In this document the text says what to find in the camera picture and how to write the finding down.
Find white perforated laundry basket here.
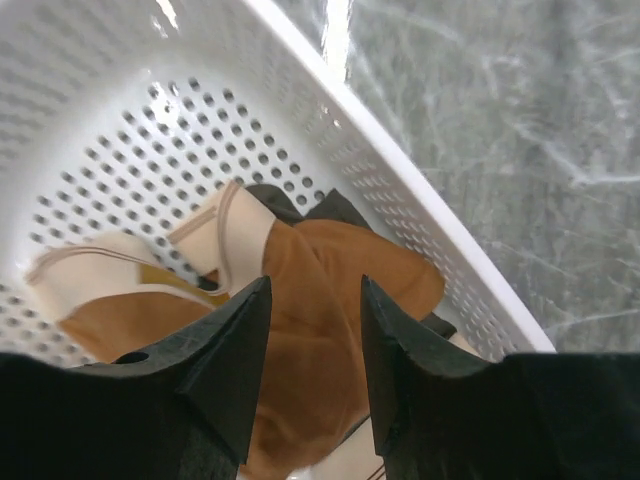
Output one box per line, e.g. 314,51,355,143
1,1,553,366

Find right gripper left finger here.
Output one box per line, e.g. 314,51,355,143
1,277,272,479

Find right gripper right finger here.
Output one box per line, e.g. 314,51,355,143
361,279,639,479

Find grey beige-banded underwear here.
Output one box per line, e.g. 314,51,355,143
24,179,486,480

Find orange-brown underwear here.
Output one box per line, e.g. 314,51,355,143
59,220,445,479

